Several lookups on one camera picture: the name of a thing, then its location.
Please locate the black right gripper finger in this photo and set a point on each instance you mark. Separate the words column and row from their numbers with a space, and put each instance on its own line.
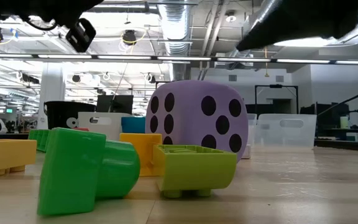
column 284, row 25

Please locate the small red toy brick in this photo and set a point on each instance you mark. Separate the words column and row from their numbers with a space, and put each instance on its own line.
column 81, row 129

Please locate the purple foam die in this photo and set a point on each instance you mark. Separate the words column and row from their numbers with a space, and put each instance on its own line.
column 194, row 118

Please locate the yellow toy brick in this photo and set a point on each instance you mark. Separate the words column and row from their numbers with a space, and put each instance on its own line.
column 140, row 152

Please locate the orange toy brick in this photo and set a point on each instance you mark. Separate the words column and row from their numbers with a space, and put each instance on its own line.
column 5, row 155

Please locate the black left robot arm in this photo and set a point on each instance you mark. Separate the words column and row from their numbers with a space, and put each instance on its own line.
column 26, row 7

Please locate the white pillar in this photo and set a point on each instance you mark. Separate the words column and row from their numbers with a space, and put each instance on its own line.
column 52, row 93

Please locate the black background monitor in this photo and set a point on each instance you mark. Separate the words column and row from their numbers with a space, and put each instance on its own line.
column 115, row 104

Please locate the black cup with face print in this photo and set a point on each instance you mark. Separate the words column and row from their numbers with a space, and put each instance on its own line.
column 61, row 115

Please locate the white plastic bin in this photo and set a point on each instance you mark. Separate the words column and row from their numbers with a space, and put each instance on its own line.
column 110, row 129

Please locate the long ceiling light strip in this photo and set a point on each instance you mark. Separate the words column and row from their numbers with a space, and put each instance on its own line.
column 179, row 58

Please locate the teal plastic bin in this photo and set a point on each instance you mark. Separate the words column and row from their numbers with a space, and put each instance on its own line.
column 134, row 124

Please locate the clear plastic bin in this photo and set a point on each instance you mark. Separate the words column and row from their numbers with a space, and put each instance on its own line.
column 287, row 135
column 252, row 130

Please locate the lime green toy brick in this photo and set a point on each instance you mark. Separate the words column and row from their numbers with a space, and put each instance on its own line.
column 194, row 171

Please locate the black background rig frame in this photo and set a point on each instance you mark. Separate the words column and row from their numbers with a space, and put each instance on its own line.
column 276, row 86

